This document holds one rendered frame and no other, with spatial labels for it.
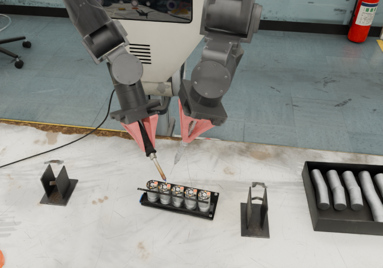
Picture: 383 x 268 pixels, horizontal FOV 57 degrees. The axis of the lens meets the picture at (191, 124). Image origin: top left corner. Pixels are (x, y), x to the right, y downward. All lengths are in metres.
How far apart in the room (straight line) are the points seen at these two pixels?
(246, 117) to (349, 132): 0.61
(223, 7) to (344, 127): 1.85
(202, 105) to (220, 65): 0.13
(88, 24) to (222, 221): 0.47
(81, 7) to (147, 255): 0.48
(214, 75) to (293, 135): 1.69
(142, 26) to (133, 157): 0.35
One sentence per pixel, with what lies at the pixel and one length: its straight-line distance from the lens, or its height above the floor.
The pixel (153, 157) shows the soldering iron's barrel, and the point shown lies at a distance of 0.76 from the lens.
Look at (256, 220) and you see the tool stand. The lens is 0.78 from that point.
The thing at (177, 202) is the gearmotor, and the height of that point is 0.78.
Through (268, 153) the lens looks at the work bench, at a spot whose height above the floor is 0.75.
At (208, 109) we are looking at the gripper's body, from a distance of 0.59.
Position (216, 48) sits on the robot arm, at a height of 1.15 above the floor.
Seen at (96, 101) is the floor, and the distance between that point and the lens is 2.42.
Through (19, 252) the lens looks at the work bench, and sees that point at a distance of 0.81.
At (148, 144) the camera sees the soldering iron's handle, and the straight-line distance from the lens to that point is 0.77.
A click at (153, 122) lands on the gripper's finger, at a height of 0.91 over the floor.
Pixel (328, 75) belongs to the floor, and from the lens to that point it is 2.79.
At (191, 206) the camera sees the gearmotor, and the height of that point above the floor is 0.78.
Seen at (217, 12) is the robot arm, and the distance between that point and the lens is 0.54.
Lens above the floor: 1.38
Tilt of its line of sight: 40 degrees down
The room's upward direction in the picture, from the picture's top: straight up
